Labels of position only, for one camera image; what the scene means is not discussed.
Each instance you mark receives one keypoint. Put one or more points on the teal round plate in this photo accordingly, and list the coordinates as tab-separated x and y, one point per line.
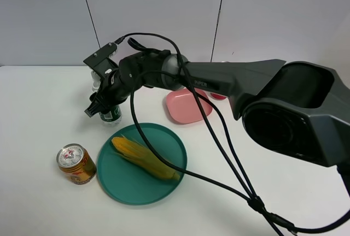
130	184

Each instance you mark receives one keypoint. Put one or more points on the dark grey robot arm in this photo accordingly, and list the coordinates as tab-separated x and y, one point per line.
297	109

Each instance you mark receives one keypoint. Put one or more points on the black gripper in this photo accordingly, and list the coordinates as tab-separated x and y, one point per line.
133	73

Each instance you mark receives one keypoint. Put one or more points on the clear water bottle green label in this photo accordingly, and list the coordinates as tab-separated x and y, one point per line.
112	117

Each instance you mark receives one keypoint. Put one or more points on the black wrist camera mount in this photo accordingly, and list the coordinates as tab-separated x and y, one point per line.
100	61

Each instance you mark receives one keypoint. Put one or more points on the gold drink can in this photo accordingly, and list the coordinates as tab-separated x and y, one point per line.
76	164

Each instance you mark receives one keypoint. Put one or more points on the pink square plate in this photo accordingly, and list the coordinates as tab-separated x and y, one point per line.
182	107

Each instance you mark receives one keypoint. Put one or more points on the yellow toy corn cob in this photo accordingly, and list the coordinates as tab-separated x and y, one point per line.
141	156

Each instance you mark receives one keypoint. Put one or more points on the red soda can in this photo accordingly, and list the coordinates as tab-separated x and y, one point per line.
217	96

